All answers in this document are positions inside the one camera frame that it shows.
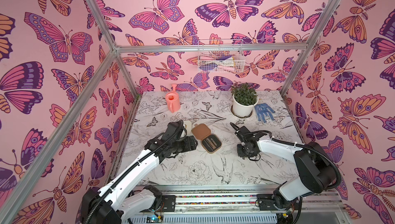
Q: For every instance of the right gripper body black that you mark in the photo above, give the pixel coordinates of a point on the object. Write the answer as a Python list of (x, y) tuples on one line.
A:
[(240, 134)]

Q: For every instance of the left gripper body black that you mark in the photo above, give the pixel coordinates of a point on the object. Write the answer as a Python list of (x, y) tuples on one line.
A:
[(182, 145)]

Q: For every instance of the long brown nail clipper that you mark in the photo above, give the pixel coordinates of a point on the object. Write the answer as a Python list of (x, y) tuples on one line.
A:
[(211, 145)]

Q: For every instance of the dark brown clipper case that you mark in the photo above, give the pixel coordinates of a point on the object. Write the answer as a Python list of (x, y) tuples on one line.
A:
[(203, 132)]

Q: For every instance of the cream clipper case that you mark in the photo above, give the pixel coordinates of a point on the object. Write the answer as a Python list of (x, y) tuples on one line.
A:
[(188, 127)]

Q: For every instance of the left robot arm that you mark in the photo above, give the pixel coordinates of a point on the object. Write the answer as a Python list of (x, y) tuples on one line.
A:
[(123, 180)]

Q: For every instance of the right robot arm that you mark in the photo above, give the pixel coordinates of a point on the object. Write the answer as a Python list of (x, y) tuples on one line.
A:
[(316, 171)]

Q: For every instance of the blue gardening glove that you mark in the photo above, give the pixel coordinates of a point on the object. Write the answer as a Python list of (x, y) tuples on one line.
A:
[(264, 111)]

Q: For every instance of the plant saucer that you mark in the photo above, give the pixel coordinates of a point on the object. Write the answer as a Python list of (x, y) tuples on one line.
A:
[(242, 117)]

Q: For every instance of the pink watering can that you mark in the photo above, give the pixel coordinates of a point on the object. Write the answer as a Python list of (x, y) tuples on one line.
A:
[(173, 100)]

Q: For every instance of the white potted green plant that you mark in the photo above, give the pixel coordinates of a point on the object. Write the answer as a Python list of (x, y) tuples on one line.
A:
[(245, 98)]

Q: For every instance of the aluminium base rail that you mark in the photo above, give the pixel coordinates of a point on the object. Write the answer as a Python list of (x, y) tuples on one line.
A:
[(211, 204)]

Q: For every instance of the white wire wall basket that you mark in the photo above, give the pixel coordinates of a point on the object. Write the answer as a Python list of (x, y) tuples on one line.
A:
[(216, 55)]

